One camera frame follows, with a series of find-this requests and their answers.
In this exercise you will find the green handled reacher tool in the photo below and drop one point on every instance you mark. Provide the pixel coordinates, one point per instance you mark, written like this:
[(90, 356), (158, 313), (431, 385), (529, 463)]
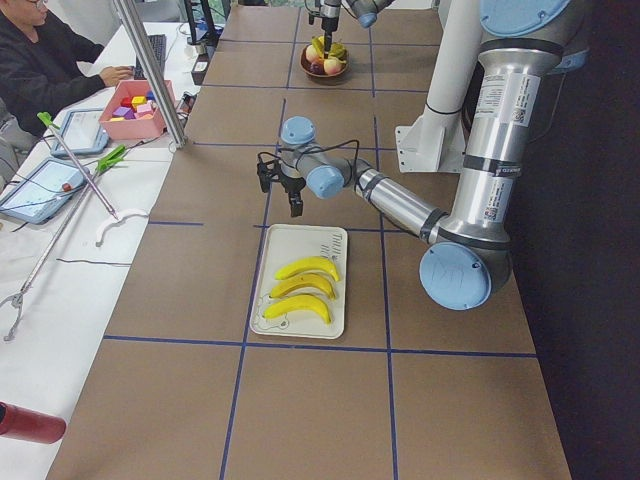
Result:
[(47, 120)]

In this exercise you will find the blue tablet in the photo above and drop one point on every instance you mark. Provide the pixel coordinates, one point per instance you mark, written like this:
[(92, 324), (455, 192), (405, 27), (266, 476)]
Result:
[(83, 133), (43, 192)]

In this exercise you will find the long metal reacher tool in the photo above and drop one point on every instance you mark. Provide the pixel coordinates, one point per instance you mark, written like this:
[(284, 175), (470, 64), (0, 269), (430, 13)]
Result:
[(16, 300)]

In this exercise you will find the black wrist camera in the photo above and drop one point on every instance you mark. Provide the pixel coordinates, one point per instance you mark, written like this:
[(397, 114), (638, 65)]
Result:
[(268, 170)]

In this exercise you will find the red cylinder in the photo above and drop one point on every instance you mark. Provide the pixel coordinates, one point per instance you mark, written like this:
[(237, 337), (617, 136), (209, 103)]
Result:
[(28, 425)]

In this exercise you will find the large yellow banana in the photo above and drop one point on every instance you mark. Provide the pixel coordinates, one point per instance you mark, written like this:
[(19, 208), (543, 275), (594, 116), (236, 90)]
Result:
[(303, 281)]

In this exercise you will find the seated person in black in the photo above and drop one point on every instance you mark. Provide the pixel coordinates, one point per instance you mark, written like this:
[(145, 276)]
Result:
[(39, 64)]

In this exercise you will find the white bear tray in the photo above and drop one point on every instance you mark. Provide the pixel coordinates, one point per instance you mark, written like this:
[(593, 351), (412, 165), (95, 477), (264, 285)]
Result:
[(284, 244)]

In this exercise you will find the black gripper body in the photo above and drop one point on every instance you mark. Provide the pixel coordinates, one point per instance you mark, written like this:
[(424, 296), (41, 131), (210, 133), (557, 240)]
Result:
[(328, 12), (289, 183)]

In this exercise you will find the brown wicker basket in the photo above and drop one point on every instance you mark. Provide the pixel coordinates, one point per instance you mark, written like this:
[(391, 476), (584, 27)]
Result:
[(313, 63)]

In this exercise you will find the black monitor stand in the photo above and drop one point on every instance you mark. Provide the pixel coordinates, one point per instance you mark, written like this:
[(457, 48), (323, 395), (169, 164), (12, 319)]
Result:
[(202, 29)]

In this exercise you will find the pink box of blocks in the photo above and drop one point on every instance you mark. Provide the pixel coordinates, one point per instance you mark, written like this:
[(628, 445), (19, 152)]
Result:
[(132, 112)]

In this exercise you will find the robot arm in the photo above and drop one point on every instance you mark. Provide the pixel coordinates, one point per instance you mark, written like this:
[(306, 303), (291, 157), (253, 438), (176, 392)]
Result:
[(492, 58), (365, 11)]

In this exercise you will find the small black label box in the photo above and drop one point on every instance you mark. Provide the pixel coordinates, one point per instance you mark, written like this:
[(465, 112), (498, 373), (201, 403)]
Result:
[(198, 71)]

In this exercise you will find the blue tablet near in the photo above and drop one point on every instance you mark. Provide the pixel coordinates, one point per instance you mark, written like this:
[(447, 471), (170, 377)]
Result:
[(43, 192)]

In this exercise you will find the pale pink apple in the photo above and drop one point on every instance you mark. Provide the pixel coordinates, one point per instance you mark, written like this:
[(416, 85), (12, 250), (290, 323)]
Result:
[(332, 66)]

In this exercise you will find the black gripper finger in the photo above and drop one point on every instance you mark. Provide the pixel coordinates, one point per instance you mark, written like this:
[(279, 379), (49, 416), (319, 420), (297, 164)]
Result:
[(327, 41), (297, 204), (290, 199)]

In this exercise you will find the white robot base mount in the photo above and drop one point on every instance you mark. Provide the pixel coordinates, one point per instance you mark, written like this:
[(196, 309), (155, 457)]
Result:
[(435, 142)]

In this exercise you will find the blue tablet far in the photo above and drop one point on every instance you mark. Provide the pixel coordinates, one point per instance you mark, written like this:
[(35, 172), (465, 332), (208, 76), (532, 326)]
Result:
[(83, 133)]

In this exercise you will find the aluminium frame post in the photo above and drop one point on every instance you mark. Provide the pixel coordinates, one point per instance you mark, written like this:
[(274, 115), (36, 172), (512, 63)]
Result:
[(161, 88)]

